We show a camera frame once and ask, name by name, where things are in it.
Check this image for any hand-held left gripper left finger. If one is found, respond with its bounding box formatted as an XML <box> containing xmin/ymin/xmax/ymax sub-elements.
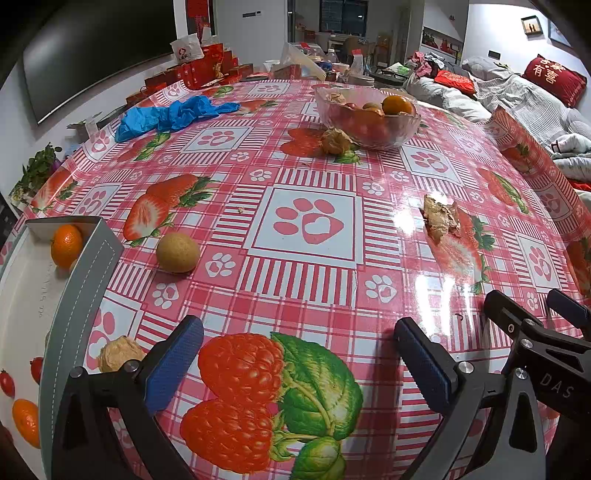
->
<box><xmin>52</xmin><ymin>315</ymin><xmax>205</xmax><ymax>480</ymax></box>

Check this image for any red embroidered pillow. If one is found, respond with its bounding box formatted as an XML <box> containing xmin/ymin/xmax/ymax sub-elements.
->
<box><xmin>523</xmin><ymin>55</ymin><xmax>588</xmax><ymax>108</ymax></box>

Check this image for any clear glass bowl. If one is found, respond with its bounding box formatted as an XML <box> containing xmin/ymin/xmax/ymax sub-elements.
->
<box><xmin>315</xmin><ymin>86</ymin><xmax>422</xmax><ymax>149</ymax></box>

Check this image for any dry papery husk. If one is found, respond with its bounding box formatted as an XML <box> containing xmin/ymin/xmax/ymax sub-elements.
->
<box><xmin>422</xmin><ymin>194</ymin><xmax>462</xmax><ymax>241</ymax></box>

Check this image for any white gift bag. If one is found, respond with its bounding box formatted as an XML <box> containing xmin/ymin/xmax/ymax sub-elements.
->
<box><xmin>170</xmin><ymin>36</ymin><xmax>205</xmax><ymax>63</ymax></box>

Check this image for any open cardboard box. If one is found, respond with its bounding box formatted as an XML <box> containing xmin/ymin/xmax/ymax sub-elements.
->
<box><xmin>67</xmin><ymin>113</ymin><xmax>105</xmax><ymax>139</ymax></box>

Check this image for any red strawberry print tablecloth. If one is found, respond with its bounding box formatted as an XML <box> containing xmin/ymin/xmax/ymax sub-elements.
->
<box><xmin>0</xmin><ymin>78</ymin><xmax>591</xmax><ymax>480</ymax></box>

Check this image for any clear plastic bag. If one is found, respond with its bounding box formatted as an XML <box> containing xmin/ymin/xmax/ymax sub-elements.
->
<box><xmin>281</xmin><ymin>42</ymin><xmax>324</xmax><ymax>79</ymax></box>

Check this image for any dark window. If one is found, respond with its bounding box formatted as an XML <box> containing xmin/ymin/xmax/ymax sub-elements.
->
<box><xmin>320</xmin><ymin>0</ymin><xmax>369</xmax><ymax>35</ymax></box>

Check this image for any grey blanket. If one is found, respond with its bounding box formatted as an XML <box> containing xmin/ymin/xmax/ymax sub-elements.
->
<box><xmin>411</xmin><ymin>55</ymin><xmax>591</xmax><ymax>185</ymax></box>

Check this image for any blue plastic bag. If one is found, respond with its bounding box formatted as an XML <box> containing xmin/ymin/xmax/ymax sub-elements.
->
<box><xmin>115</xmin><ymin>96</ymin><xmax>241</xmax><ymax>143</ymax></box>

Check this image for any orange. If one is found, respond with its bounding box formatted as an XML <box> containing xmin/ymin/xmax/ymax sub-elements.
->
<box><xmin>381</xmin><ymin>95</ymin><xmax>414</xmax><ymax>116</ymax></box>
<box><xmin>51</xmin><ymin>224</ymin><xmax>85</xmax><ymax>268</ymax></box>
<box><xmin>11</xmin><ymin>399</ymin><xmax>41</xmax><ymax>449</ymax></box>

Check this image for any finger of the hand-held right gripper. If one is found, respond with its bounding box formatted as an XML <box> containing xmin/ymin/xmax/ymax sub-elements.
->
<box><xmin>483</xmin><ymin>291</ymin><xmax>548</xmax><ymax>334</ymax></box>
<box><xmin>547</xmin><ymin>288</ymin><xmax>591</xmax><ymax>330</ymax></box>

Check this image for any red wall banner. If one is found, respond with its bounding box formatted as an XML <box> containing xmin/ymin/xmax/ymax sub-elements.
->
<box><xmin>187</xmin><ymin>0</ymin><xmax>214</xmax><ymax>28</ymax></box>

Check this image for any brown kiwi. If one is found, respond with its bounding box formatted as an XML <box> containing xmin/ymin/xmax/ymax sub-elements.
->
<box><xmin>156</xmin><ymin>233</ymin><xmax>201</xmax><ymax>274</ymax></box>

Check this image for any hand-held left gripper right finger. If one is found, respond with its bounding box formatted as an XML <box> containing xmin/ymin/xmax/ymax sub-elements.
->
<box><xmin>394</xmin><ymin>316</ymin><xmax>549</xmax><ymax>480</ymax></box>

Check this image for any framed wall picture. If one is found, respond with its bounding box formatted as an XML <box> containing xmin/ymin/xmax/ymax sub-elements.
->
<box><xmin>422</xmin><ymin>27</ymin><xmax>464</xmax><ymax>57</ymax></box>

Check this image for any husked ground cherry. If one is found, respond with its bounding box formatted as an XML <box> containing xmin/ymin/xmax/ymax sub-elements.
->
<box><xmin>98</xmin><ymin>336</ymin><xmax>146</xmax><ymax>374</ymax></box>
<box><xmin>322</xmin><ymin>128</ymin><xmax>356</xmax><ymax>155</ymax></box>

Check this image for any red cushion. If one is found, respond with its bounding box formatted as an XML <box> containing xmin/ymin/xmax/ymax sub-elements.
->
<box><xmin>434</xmin><ymin>69</ymin><xmax>476</xmax><ymax>95</ymax></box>

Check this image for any green potted plant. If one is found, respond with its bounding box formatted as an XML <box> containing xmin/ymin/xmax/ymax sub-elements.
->
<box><xmin>9</xmin><ymin>144</ymin><xmax>63</xmax><ymax>206</ymax></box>

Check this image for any grey rectangular tray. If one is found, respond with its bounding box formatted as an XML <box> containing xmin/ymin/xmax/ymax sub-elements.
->
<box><xmin>0</xmin><ymin>216</ymin><xmax>124</xmax><ymax>480</ymax></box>

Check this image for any stack of red gift boxes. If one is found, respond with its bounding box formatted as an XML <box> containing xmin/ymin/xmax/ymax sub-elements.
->
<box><xmin>127</xmin><ymin>42</ymin><xmax>252</xmax><ymax>104</ymax></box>

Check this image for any black wall television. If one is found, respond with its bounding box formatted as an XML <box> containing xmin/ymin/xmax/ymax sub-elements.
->
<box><xmin>23</xmin><ymin>0</ymin><xmax>178</xmax><ymax>124</ymax></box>

